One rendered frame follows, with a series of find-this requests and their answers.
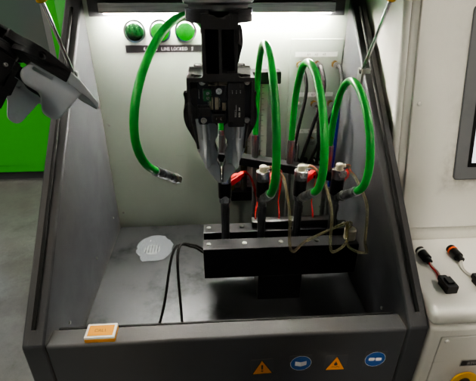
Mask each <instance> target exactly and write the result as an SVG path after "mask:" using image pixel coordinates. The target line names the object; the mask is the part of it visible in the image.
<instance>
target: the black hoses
mask: <svg viewBox="0 0 476 381"><path fill-rule="evenodd" d="M318 67H319V68H320V72H321V76H322V80H323V89H324V93H326V75H325V72H324V68H323V65H321V64H320V65H319V66H318ZM336 67H337V68H338V71H339V75H340V79H341V84H342V82H343V81H344V80H345V79H344V74H343V70H342V66H341V65H340V64H338V65H337V66H336ZM303 77H304V99H303V103H302V106H301V112H300V116H299V119H298V125H297V129H296V133H295V154H294V156H295V158H294V162H299V163H302V162H303V163H307V164H311V162H312V163H313V164H312V165H317V166H319V165H320V164H318V162H319V161H320V158H319V157H320V121H319V113H318V106H317V105H315V106H314V107H315V108H316V110H317V111H316V113H315V115H314V119H313V122H312V124H311V127H310V130H309V132H308V136H307V139H306V142H305V144H304V148H303V151H302V153H301V157H300V159H299V158H298V152H299V144H298V142H297V141H298V135H299V131H300V128H301V121H302V118H303V115H304V109H305V105H306V102H307V98H308V77H307V73H306V70H305V72H304V75H303ZM331 115H332V112H331V113H330V115H329V118H328V124H330V119H331ZM316 122H317V143H316V146H315V148H314V150H313V152H312V154H311V156H310V158H309V160H308V158H307V157H304V155H305V152H306V150H307V147H308V143H309V140H310V139H311V135H312V132H313V130H314V126H315V123H316ZM316 152H317V155H316V158H315V157H314V155H315V153H316Z"/></svg>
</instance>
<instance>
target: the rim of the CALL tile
mask: <svg viewBox="0 0 476 381"><path fill-rule="evenodd" d="M99 325H115V327H114V331H113V335H107V336H87V335H88V331H89V328H90V326H99ZM117 327H118V323H114V324H89V325H88V328H87V330H86V333H85V337H84V340H88V339H114V338H115V335H116V331H117Z"/></svg>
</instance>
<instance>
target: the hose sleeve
mask: <svg viewBox="0 0 476 381"><path fill-rule="evenodd" d="M156 167H158V169H159V171H158V173H157V174H155V175H154V174H152V173H151V174H152V175H154V176H156V177H158V178H162V179H165V180H166V181H170V182H172V183H175V182H176V181H177V180H178V175H176V174H175V173H174V172H170V171H168V170H166V169H164V168H162V167H159V166H156Z"/></svg>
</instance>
